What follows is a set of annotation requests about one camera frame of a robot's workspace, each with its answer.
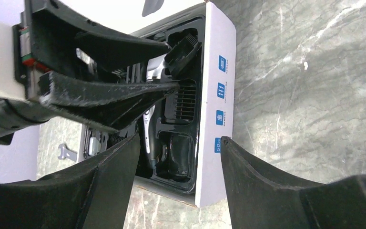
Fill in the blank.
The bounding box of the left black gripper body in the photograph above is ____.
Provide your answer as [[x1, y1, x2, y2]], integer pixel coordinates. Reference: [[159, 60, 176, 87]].
[[12, 12, 52, 95]]

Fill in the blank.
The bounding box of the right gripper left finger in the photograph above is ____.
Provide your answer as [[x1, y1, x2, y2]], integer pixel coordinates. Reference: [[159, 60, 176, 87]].
[[0, 134, 140, 229]]

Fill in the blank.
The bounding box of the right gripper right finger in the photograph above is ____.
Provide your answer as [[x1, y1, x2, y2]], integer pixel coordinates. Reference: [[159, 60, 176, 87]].
[[221, 136, 366, 229]]

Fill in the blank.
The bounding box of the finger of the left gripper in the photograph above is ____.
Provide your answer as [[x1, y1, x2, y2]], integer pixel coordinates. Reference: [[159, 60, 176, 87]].
[[25, 0, 170, 73], [38, 71, 179, 133]]

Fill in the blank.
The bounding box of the black comb guard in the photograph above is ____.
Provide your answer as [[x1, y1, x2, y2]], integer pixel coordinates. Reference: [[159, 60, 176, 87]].
[[164, 34, 202, 76], [164, 79, 196, 125], [108, 134, 126, 145]]

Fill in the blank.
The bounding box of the black silver hair clipper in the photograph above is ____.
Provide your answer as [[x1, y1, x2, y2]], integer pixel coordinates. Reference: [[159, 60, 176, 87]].
[[143, 55, 167, 169]]

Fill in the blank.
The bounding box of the white hair clipper box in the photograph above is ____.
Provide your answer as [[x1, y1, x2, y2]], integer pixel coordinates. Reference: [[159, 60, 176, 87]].
[[77, 0, 236, 208]]

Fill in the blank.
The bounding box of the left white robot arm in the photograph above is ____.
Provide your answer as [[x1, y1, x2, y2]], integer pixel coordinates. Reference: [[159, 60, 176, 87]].
[[0, 0, 178, 145]]

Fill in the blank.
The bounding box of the small white oil bottle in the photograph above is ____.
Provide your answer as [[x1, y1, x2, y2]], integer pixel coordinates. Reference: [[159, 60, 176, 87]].
[[88, 137, 101, 156]]

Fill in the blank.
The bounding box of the silver combination wrench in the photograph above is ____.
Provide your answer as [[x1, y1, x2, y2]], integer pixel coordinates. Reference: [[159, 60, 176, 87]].
[[58, 143, 78, 162]]

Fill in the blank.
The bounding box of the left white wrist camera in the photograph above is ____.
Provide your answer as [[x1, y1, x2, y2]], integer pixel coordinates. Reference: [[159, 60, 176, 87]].
[[0, 16, 29, 104]]

